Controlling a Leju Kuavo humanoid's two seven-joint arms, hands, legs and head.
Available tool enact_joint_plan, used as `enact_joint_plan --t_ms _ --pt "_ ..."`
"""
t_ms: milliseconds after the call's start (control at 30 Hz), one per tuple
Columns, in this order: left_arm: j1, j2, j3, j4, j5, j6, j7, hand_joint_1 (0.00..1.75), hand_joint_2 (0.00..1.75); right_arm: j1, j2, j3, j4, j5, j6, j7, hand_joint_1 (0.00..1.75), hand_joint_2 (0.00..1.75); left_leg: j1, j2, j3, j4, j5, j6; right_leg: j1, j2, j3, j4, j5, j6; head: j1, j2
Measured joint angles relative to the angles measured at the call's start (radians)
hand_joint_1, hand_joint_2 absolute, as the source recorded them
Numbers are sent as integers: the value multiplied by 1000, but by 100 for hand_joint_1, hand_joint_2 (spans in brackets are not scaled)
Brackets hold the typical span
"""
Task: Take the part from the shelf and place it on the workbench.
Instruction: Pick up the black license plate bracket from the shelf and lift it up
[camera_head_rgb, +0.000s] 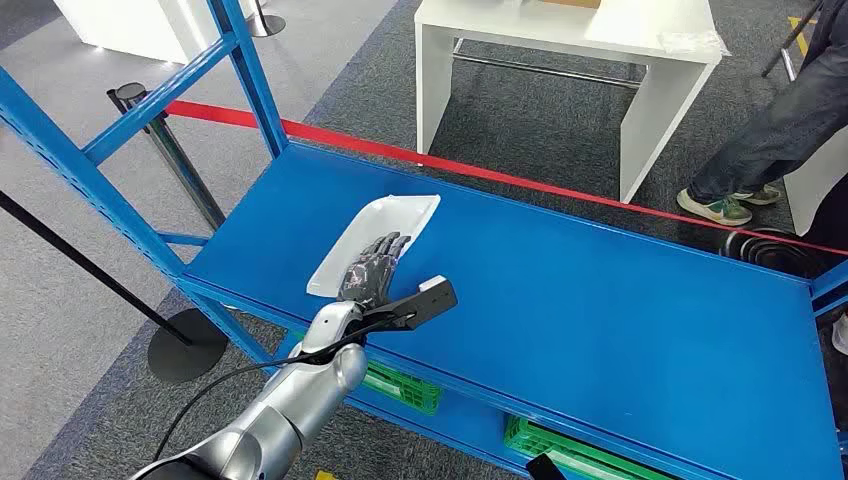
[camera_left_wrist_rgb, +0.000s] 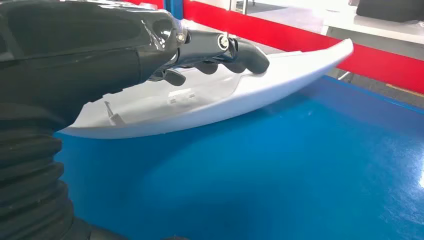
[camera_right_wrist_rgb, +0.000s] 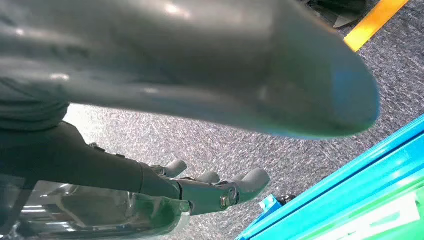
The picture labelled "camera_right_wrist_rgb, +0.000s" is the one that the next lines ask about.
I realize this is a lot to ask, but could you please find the blue metal shelf rack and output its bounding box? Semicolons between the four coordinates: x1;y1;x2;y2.
234;114;424;240

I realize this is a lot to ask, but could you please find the black robot foot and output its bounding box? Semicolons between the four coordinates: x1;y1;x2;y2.
298;0;369;29

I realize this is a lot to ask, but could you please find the yellow floor tape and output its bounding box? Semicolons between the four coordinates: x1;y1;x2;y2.
343;0;411;53

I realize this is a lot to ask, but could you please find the clear plastic hand cover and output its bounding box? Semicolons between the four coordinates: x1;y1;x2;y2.
0;180;192;240

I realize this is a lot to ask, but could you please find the green plastic crate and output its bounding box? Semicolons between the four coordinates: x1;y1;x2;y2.
291;175;424;240

